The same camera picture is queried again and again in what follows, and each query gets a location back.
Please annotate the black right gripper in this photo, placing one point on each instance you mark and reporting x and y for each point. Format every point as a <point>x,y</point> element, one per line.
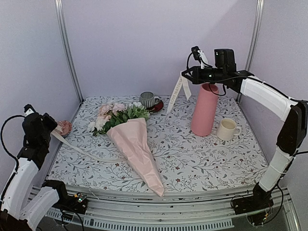
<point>197,78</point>

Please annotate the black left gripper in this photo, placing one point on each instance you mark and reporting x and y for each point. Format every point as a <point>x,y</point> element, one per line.
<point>53,123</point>

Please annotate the cream printed ribbon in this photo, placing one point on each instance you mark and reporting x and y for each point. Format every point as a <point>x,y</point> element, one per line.
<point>63,140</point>

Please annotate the pink flower bouquet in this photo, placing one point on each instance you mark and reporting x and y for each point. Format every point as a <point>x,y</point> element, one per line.
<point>125,124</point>

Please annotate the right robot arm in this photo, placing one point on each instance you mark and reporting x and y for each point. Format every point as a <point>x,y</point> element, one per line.
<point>292,114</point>

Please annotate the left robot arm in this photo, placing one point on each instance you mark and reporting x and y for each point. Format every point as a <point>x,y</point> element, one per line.
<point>13,215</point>

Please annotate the tall pink vase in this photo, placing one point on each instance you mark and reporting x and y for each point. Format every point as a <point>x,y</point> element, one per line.
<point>205,110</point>

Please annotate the dark red saucer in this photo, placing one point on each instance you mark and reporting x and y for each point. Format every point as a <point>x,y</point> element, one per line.
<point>157,107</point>

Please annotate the striped ceramic cup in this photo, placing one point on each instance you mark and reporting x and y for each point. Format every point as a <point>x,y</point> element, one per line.
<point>149,99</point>

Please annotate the white coffee mug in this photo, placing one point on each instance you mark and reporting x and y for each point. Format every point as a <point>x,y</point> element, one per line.
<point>228,129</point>

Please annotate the floral patterned tablecloth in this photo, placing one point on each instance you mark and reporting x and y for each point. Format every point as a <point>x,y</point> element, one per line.
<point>186,162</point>

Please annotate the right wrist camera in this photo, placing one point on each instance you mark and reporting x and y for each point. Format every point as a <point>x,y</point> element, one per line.
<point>200,57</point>

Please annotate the right aluminium frame post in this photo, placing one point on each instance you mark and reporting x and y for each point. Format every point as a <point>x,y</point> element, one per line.
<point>255,33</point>

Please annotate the aluminium frame post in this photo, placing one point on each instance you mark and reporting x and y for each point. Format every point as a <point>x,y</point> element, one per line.
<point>255,33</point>
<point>65,40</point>

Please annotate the aluminium front rail base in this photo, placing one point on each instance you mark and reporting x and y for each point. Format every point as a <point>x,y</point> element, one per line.
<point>194,211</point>

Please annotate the left aluminium frame post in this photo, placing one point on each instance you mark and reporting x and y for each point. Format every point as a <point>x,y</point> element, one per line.
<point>65,40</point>

